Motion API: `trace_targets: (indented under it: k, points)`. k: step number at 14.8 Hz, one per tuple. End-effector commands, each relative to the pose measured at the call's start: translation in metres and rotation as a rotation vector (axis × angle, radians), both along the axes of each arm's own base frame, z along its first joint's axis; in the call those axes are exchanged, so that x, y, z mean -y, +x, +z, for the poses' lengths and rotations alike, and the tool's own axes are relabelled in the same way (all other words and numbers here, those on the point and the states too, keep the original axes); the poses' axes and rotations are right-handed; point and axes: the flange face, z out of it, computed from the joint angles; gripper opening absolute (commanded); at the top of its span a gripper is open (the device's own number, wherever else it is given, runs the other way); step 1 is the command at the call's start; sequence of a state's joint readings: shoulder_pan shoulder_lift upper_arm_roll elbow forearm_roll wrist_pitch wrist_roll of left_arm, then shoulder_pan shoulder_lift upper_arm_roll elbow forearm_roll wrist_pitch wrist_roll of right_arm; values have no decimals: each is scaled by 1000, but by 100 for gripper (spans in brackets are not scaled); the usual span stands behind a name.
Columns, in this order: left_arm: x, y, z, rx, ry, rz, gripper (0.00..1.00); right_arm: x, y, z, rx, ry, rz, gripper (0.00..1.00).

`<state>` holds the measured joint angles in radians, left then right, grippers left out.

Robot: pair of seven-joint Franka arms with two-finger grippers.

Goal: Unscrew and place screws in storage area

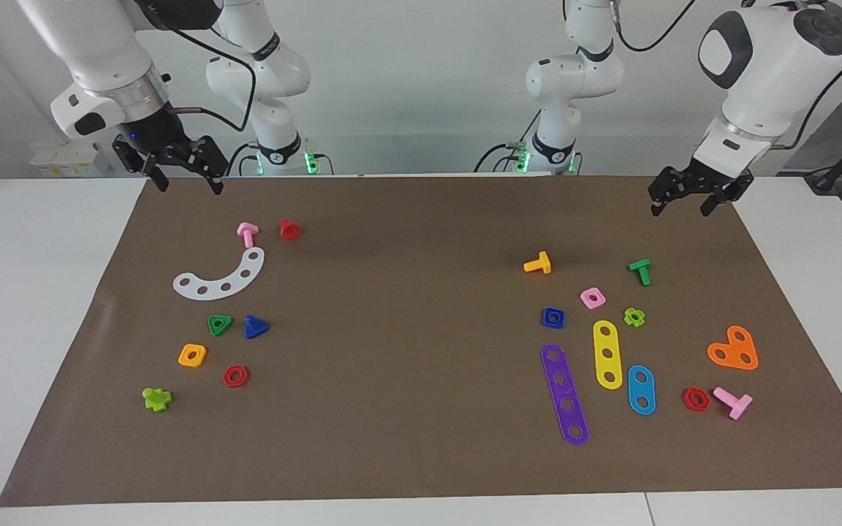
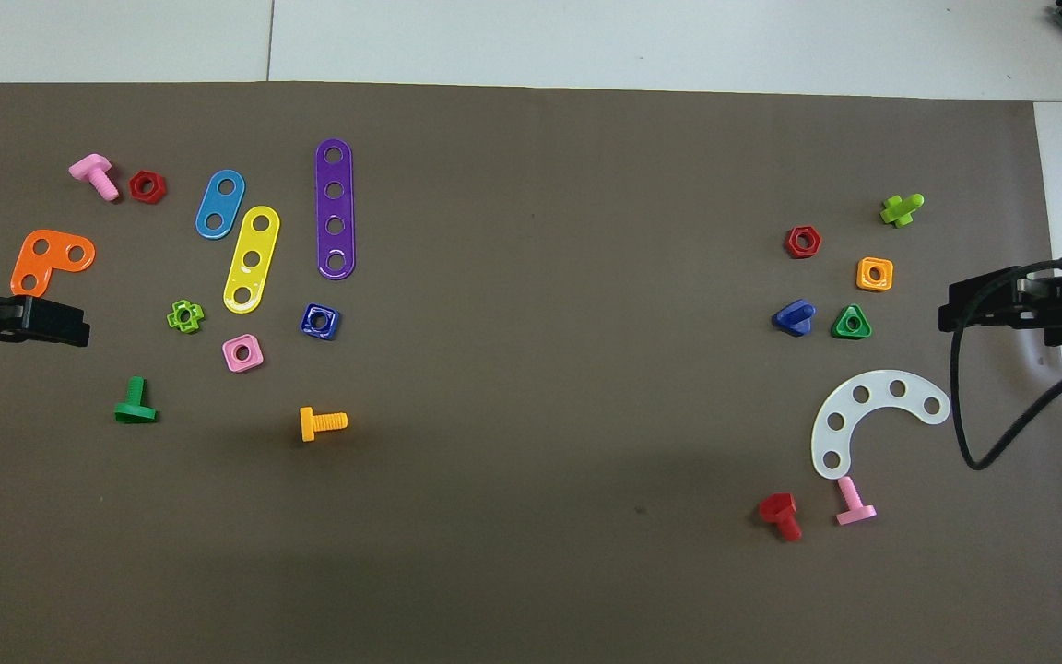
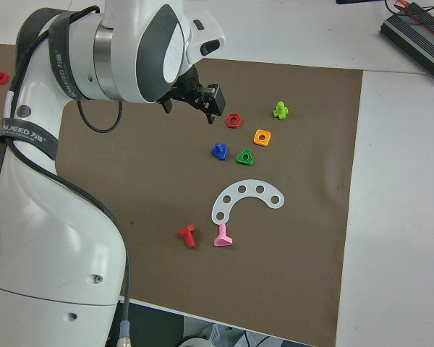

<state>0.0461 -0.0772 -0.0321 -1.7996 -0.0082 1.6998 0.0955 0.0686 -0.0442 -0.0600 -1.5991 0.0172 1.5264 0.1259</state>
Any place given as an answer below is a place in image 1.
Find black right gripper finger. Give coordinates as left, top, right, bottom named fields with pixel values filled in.
left=114, top=142, right=170, bottom=193
left=191, top=136, right=230, bottom=196

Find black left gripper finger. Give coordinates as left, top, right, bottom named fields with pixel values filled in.
left=648, top=168, right=689, bottom=218
left=701, top=175, right=754, bottom=216

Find white box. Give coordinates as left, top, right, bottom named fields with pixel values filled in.
left=30, top=142, right=118, bottom=178

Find white curved five-hole plate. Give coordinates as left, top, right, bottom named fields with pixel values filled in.
left=172, top=247, right=266, bottom=301

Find orange heart plate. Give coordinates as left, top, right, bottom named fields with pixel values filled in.
left=707, top=325, right=759, bottom=371

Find yellow three-hole plate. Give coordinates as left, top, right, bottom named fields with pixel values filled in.
left=593, top=320, right=624, bottom=391

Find blue two-hole plate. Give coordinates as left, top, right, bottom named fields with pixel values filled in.
left=626, top=365, right=657, bottom=416

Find purple four-hole plate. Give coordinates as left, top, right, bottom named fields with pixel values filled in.
left=540, top=343, right=590, bottom=446

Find brown table mat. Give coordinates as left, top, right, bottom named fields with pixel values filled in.
left=0, top=174, right=842, bottom=507

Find black right base cable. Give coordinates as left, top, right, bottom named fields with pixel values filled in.
left=226, top=142, right=261, bottom=177

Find black base cable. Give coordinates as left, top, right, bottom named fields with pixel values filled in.
left=474, top=142, right=535, bottom=174
left=226, top=142, right=261, bottom=177

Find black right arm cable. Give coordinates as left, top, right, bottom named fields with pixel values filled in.
left=140, top=0, right=257, bottom=134

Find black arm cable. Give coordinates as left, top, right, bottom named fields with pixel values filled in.
left=140, top=0, right=257, bottom=134
left=607, top=0, right=842, bottom=150

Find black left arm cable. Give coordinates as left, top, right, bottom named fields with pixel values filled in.
left=607, top=0, right=842, bottom=150

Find black left base cable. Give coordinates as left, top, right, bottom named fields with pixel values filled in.
left=474, top=142, right=535, bottom=174

